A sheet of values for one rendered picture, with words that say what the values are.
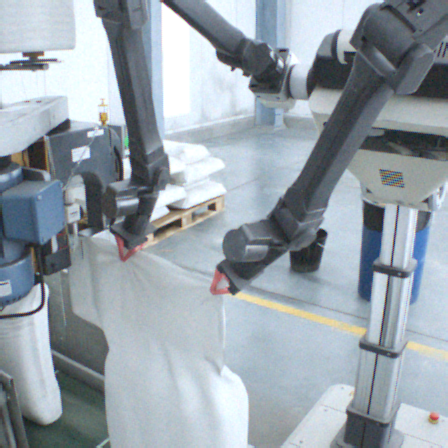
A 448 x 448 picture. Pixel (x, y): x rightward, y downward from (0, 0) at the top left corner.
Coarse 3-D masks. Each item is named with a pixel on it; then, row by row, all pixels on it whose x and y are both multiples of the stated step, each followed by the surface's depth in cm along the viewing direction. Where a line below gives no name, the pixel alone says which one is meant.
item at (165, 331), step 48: (96, 240) 131; (96, 288) 133; (144, 288) 123; (192, 288) 110; (144, 336) 127; (192, 336) 115; (144, 384) 121; (192, 384) 115; (240, 384) 118; (144, 432) 125; (192, 432) 115; (240, 432) 120
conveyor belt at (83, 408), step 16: (64, 384) 184; (80, 384) 184; (64, 400) 175; (80, 400) 176; (96, 400) 176; (64, 416) 167; (80, 416) 168; (96, 416) 168; (32, 432) 159; (48, 432) 159; (64, 432) 160; (80, 432) 160; (96, 432) 160
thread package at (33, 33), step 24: (0, 0) 85; (24, 0) 85; (48, 0) 87; (72, 0) 93; (0, 24) 86; (24, 24) 86; (48, 24) 88; (72, 24) 93; (0, 48) 88; (24, 48) 87; (48, 48) 89; (72, 48) 95
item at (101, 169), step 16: (80, 128) 125; (64, 144) 121; (80, 144) 125; (96, 144) 129; (112, 144) 134; (48, 160) 118; (64, 160) 122; (96, 160) 130; (112, 160) 135; (64, 176) 122; (96, 176) 132; (112, 176) 136; (96, 192) 135; (96, 208) 137; (96, 224) 139; (64, 240) 126
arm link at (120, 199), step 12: (132, 180) 113; (144, 180) 114; (156, 180) 110; (168, 180) 112; (108, 192) 109; (120, 192) 108; (132, 192) 110; (108, 204) 109; (120, 204) 108; (132, 204) 110; (108, 216) 110
